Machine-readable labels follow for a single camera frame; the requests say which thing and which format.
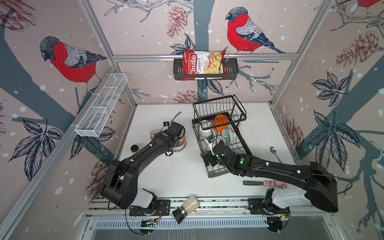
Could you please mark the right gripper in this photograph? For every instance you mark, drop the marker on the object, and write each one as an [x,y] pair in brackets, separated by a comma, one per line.
[209,157]

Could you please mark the light green ceramic bowl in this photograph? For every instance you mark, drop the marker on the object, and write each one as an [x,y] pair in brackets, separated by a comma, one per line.
[228,136]

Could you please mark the white ceramic bowl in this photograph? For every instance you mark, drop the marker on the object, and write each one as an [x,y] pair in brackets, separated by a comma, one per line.
[204,128]

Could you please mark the orange plastic bowl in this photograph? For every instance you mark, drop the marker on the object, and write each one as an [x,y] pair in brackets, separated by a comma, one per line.
[220,123]

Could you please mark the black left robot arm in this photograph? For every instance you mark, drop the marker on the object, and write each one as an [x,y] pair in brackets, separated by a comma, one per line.
[120,185]

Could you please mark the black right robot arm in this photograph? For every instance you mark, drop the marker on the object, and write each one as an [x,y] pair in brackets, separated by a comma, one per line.
[314,184]

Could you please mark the metal spoon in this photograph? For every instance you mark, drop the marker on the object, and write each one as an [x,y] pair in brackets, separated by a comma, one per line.
[274,152]

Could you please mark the black lidded spice jar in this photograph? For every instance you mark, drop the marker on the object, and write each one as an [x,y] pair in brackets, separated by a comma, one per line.
[134,148]

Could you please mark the red cassava chips bag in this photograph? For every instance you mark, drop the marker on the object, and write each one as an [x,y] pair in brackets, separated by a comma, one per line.
[203,62]

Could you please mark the black wire dish rack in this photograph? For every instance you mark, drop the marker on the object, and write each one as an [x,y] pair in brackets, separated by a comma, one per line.
[231,107]

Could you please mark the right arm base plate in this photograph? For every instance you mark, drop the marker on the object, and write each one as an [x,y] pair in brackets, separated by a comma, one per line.
[260,207]

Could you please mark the pink handled knife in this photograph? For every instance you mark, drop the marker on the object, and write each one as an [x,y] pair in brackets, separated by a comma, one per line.
[268,183]

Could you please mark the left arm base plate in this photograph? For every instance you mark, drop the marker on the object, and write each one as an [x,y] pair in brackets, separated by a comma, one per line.
[156,208]

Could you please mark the black wall shelf basket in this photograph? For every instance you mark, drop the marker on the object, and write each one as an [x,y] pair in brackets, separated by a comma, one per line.
[230,68]

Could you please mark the white mesh wall shelf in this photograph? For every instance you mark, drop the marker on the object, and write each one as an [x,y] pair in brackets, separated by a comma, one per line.
[98,114]

